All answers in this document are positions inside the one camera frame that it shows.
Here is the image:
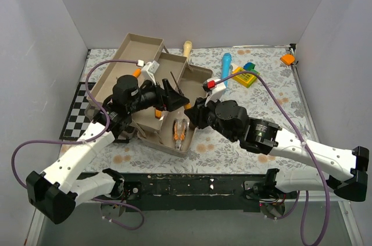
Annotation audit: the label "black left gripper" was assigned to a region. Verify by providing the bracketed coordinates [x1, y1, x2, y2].
[127, 78, 189, 114]

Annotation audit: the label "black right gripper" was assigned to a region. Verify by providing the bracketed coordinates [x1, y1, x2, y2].
[184, 94, 238, 143]

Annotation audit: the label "orange utility knife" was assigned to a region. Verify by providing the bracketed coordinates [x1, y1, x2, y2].
[155, 109, 162, 119]

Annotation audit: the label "orange handled pliers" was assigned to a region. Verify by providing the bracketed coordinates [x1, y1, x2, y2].
[172, 118, 189, 151]

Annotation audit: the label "taupe plastic tool box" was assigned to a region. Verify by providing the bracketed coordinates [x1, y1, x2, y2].
[85, 33, 214, 158]

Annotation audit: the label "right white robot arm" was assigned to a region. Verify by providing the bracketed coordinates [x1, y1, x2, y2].
[184, 98, 369, 202]

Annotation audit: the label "blue toy microphone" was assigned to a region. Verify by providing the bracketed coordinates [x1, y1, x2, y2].
[221, 53, 232, 79]

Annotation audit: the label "yellow green toy block house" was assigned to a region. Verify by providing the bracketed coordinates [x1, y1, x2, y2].
[230, 62, 259, 88]

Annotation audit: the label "floral table mat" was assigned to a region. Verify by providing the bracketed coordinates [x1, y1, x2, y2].
[59, 47, 316, 174]

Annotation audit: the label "black white checkerboard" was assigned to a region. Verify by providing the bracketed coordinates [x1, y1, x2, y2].
[59, 81, 90, 141]

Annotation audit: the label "orange tape measure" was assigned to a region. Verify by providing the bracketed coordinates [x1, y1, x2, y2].
[280, 54, 295, 66]

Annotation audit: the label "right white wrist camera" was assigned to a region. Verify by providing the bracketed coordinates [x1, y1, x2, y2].
[203, 77, 226, 106]

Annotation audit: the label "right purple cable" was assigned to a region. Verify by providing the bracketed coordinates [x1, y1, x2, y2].
[208, 71, 332, 246]

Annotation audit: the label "purple cable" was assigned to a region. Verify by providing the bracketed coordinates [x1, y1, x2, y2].
[10, 59, 145, 231]
[208, 71, 332, 246]

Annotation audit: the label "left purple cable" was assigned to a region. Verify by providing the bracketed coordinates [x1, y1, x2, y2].
[10, 59, 145, 231]

